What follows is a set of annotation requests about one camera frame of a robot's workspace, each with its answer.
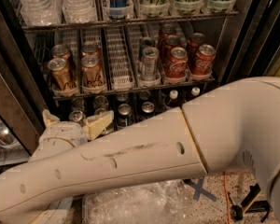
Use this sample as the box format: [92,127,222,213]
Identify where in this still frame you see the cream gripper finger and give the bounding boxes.
[42,109,60,127]
[83,110,114,140]

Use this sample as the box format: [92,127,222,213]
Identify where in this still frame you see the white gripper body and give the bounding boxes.
[29,121,88,162]

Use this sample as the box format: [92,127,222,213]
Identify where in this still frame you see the orange can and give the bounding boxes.
[81,44,101,58]
[51,44,75,67]
[81,55,105,88]
[48,58,77,91]

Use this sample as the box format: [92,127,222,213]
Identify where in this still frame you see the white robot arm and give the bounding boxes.
[0,77,280,224]

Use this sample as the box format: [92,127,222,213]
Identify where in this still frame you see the clear can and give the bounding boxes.
[94,107,114,135]
[93,95,109,110]
[71,97,87,113]
[69,110,86,126]

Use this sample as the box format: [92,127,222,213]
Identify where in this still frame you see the front left clear can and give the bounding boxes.
[69,110,86,126]

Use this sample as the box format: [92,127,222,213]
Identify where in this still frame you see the rear left clear can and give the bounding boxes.
[71,97,87,113]

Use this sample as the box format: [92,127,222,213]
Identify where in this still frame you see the front left Pepsi can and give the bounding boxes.
[117,104,133,129]

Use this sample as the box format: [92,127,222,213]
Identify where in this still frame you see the pepsi can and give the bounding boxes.
[138,102,155,121]
[116,93,130,104]
[117,104,133,129]
[138,91,152,103]

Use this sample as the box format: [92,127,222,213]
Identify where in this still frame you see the open glass fridge door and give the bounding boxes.
[0,37,49,173]

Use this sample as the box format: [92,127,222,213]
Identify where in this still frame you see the rear left Pepsi can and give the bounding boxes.
[116,93,130,104]

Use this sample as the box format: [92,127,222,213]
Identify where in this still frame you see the can behind left door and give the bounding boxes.
[0,121,20,148]

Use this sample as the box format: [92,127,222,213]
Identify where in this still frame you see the front right Pepsi can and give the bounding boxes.
[138,102,155,121]

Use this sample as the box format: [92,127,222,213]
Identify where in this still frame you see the rear right Pepsi can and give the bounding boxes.
[138,91,152,103]

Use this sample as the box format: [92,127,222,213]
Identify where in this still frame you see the front silver can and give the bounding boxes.
[141,47,159,81]

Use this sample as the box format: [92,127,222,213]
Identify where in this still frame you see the silver can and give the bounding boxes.
[138,36,155,61]
[141,47,159,81]

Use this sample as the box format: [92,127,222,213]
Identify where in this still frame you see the rear silver can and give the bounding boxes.
[138,36,155,61]

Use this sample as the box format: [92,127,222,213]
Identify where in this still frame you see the front left Coca-Cola can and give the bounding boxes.
[165,47,188,78]

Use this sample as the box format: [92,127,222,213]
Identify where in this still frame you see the coca-cola can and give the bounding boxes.
[187,33,205,60]
[190,44,216,76]
[158,24,176,43]
[165,47,188,78]
[161,35,181,62]

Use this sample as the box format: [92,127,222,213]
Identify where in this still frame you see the middle left Coca-Cola can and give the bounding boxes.
[161,35,181,62]

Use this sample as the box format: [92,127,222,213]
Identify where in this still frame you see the rear left Coca-Cola can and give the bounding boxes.
[158,24,176,43]

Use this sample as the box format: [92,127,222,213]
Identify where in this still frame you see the front right Coca-Cola can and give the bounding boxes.
[190,44,216,76]

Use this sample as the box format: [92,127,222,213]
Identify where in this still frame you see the tall blue red can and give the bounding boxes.
[107,0,127,21]

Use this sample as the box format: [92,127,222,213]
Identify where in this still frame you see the rear right Coca-Cola can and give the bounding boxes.
[187,33,205,60]

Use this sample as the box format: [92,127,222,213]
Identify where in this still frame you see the empty white glide tray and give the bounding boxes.
[105,27,134,91]

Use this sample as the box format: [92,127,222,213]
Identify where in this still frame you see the left white-capped bottle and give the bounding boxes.
[164,90,179,110]

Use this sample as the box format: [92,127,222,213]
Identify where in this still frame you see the white-capped bottle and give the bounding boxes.
[164,90,179,110]
[185,87,200,101]

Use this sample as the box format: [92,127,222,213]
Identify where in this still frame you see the right white-capped bottle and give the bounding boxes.
[185,87,200,101]

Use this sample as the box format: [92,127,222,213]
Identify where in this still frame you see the clear plastic bin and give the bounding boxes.
[82,180,187,224]

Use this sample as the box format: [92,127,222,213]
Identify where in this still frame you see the left clear water bottles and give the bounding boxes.
[20,0,62,26]

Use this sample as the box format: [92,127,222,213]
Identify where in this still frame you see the clear water bottles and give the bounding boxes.
[20,0,62,26]
[63,0,97,23]

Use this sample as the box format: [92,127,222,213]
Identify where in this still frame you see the blue tape cross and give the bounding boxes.
[184,177,217,203]

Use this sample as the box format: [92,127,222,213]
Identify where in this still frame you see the right clear water bottles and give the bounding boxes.
[63,0,97,23]

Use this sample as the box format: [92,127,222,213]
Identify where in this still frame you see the yellow black wheeled stand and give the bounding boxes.
[228,184,272,223]

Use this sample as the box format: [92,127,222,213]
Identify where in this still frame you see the orange cable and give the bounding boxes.
[223,171,231,224]

